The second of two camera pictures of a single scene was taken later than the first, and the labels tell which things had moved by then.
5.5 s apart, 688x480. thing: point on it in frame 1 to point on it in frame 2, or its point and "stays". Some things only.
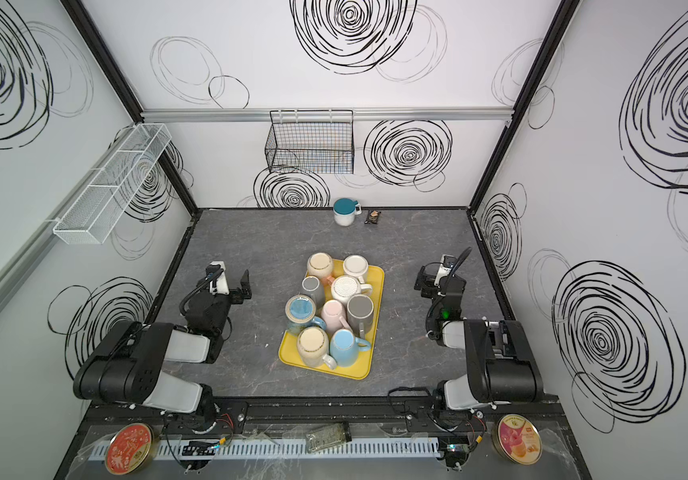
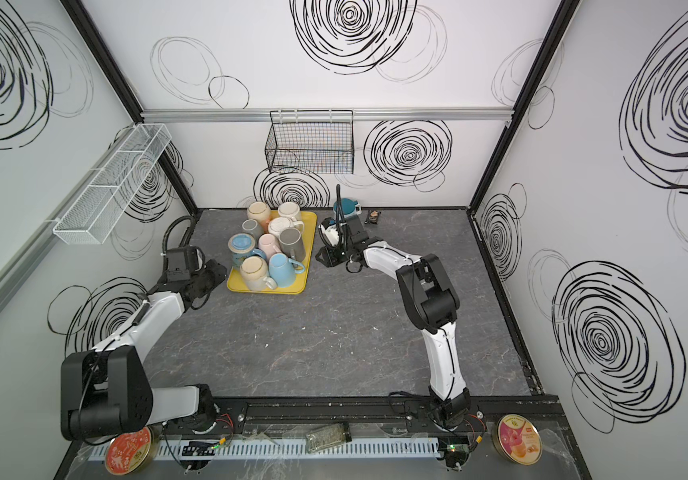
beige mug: x=319 y=264 to x=258 y=210
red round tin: x=130 y=449 stays
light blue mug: x=344 y=347 to x=282 y=269
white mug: x=356 y=265 to x=289 y=209
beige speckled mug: x=313 y=346 to x=253 y=270
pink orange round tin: x=517 y=439 stays
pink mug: x=333 y=313 to x=269 y=244
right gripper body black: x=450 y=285 to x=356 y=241
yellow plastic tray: x=289 y=346 to x=235 y=281
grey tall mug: x=360 y=314 to x=292 y=244
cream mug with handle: x=344 y=286 to x=277 y=224
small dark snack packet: x=372 y=217 stays
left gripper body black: x=239 y=293 to x=210 y=276
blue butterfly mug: x=300 y=311 to x=242 y=245
